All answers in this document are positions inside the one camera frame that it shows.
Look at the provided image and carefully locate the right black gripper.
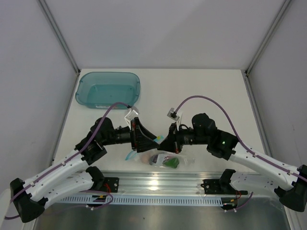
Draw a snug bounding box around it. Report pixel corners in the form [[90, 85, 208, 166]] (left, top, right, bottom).
[[157, 122, 209, 154]]

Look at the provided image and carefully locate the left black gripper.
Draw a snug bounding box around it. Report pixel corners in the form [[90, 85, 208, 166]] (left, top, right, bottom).
[[101, 117, 160, 152]]

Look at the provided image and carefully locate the green bell pepper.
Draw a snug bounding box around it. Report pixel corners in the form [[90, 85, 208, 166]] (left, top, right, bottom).
[[163, 158, 180, 169]]

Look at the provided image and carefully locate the clear zip top bag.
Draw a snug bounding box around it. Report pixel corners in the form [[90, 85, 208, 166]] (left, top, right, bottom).
[[125, 149, 195, 168]]

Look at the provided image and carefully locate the purple eggplant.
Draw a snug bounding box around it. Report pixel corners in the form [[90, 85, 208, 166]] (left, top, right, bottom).
[[149, 154, 161, 165]]

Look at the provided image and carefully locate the pink egg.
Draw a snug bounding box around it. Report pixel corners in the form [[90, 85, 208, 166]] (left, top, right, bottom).
[[140, 155, 150, 164]]

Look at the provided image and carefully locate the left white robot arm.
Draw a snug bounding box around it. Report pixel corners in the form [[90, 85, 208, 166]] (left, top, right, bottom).
[[10, 116, 159, 223]]

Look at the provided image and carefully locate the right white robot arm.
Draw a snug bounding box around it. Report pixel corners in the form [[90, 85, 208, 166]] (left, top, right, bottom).
[[159, 112, 307, 212]]

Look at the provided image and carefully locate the teal plastic bin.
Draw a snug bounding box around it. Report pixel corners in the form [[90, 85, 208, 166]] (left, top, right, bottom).
[[75, 71, 141, 109]]

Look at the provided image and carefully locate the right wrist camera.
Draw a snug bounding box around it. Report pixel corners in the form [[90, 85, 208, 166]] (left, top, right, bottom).
[[167, 108, 183, 127]]

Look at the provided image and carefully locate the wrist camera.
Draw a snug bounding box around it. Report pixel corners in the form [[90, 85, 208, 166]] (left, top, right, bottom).
[[167, 108, 183, 127], [124, 106, 139, 126]]

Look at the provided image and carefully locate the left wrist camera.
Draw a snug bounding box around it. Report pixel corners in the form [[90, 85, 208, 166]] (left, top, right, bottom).
[[124, 106, 139, 126]]

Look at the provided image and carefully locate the aluminium mounting rail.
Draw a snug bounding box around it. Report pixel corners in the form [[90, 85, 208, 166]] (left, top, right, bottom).
[[67, 171, 276, 197]]

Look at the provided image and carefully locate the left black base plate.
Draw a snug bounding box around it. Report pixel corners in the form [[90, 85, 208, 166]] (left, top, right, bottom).
[[98, 177, 119, 193]]

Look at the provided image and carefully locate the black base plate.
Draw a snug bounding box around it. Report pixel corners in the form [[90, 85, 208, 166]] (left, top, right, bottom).
[[201, 179, 248, 195], [98, 177, 119, 193]]

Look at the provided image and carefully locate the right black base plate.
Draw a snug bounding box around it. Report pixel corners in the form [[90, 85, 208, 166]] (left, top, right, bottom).
[[201, 179, 248, 195]]

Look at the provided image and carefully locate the slotted white cable duct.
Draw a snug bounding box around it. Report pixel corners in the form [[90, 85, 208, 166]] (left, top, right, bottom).
[[59, 194, 223, 207]]

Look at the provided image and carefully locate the left aluminium frame post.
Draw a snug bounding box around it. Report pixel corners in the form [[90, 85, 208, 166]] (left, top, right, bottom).
[[36, 0, 81, 74]]

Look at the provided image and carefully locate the aluminium frame post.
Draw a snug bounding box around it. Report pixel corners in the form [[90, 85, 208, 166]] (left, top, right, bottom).
[[245, 0, 294, 76], [36, 0, 81, 74]]

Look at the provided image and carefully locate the right aluminium frame post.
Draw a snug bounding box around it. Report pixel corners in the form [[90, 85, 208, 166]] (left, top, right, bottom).
[[245, 0, 294, 76]]

